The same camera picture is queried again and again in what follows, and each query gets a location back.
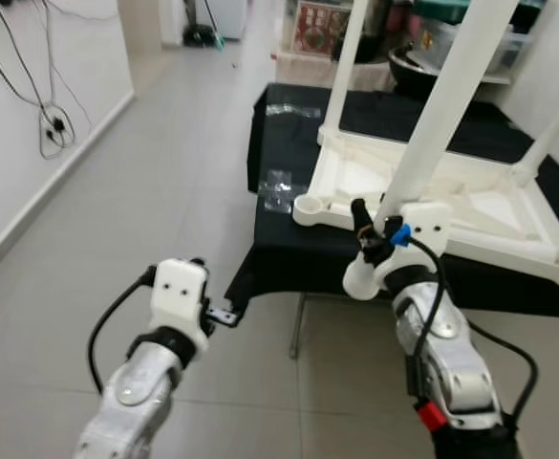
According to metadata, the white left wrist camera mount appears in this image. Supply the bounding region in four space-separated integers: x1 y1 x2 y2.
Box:
150 258 211 340

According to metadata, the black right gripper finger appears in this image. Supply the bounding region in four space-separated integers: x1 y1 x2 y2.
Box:
351 198 387 267

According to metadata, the clear tape strip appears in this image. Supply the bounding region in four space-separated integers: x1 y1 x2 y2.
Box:
265 103 323 119

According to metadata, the black wok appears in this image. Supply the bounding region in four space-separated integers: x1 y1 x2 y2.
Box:
389 48 452 97

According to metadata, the black round floor device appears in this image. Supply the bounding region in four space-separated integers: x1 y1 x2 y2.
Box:
183 24 218 49

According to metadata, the red printed box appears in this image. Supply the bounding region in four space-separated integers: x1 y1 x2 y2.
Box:
293 0 352 56

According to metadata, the black wall cable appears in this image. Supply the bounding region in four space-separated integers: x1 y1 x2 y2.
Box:
0 0 118 162

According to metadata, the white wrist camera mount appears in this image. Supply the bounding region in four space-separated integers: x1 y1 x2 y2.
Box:
379 201 454 288
150 258 211 340

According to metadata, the beige patterned cloth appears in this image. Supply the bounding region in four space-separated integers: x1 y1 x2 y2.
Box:
274 53 395 92

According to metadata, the clear plastic storage box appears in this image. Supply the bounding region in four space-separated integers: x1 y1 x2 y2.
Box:
418 19 533 82

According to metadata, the white appliance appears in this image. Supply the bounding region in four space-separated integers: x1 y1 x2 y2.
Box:
207 0 251 39

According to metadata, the black bag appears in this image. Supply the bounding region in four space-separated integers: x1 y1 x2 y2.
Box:
360 0 419 63

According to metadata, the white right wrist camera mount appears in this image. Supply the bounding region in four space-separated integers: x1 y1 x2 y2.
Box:
379 201 454 288

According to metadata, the green pot lid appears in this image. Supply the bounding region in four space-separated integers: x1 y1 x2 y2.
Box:
413 0 548 25

